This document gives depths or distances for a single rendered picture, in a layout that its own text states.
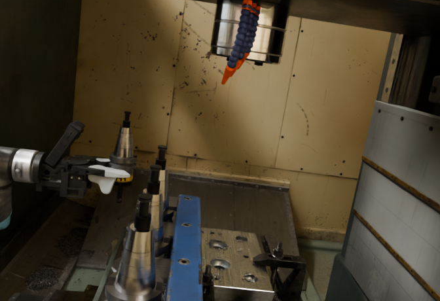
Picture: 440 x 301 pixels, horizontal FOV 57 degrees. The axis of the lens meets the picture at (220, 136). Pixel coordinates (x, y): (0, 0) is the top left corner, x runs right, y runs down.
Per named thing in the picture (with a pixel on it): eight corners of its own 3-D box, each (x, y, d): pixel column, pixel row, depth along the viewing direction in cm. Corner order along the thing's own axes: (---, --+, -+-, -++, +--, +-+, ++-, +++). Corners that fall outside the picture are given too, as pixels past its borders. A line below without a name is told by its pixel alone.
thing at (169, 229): (123, 237, 58) (124, 231, 58) (129, 221, 63) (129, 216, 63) (172, 242, 59) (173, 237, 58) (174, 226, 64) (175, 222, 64)
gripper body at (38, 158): (94, 188, 98) (43, 182, 97) (97, 154, 97) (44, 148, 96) (86, 199, 91) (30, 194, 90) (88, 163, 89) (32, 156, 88)
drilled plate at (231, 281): (167, 301, 88) (169, 281, 87) (174, 240, 117) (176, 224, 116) (270, 311, 90) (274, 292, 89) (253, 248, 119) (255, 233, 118)
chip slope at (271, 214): (60, 294, 136) (66, 222, 130) (105, 214, 201) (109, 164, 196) (317, 319, 143) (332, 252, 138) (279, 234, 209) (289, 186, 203)
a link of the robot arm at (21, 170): (26, 144, 95) (10, 154, 87) (46, 147, 95) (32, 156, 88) (25, 175, 97) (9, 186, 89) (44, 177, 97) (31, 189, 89)
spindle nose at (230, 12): (290, 67, 84) (301, 6, 81) (213, 55, 81) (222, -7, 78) (270, 63, 99) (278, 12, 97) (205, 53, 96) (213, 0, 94)
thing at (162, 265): (107, 279, 47) (107, 273, 47) (116, 256, 52) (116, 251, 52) (167, 285, 48) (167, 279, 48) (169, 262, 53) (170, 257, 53)
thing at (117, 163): (135, 171, 91) (135, 160, 90) (107, 168, 90) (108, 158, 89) (136, 163, 97) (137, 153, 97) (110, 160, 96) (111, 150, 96)
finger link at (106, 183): (128, 195, 92) (91, 188, 94) (131, 170, 91) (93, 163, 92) (123, 199, 89) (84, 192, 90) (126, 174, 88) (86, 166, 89)
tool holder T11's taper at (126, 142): (132, 159, 91) (135, 129, 90) (112, 157, 91) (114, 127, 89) (133, 154, 96) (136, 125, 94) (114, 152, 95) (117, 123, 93)
